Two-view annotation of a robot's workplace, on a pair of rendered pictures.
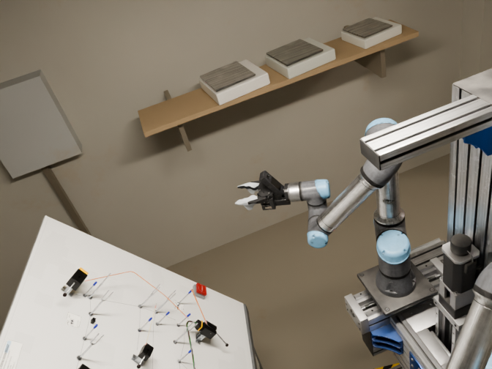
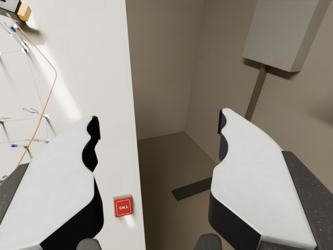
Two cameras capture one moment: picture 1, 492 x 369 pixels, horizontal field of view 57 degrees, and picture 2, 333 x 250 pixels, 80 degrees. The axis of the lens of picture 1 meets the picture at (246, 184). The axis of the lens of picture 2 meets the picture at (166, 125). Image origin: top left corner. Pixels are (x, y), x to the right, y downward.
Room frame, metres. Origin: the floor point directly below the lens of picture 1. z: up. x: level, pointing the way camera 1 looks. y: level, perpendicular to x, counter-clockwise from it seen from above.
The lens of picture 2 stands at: (1.40, -0.06, 1.64)
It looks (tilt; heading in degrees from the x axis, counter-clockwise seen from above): 31 degrees down; 68
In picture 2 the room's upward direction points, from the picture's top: 6 degrees clockwise
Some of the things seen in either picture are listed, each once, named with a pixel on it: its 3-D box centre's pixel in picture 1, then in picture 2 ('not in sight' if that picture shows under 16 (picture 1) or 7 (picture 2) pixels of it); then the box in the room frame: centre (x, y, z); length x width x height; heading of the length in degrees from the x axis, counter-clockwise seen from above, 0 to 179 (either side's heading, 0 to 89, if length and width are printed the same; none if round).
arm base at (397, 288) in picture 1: (394, 274); not in sight; (1.14, -0.45, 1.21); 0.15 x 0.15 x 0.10
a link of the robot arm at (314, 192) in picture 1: (315, 190); not in sight; (1.35, -0.24, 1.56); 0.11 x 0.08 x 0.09; 72
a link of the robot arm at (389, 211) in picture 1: (386, 187); not in sight; (1.27, -0.50, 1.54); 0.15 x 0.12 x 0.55; 162
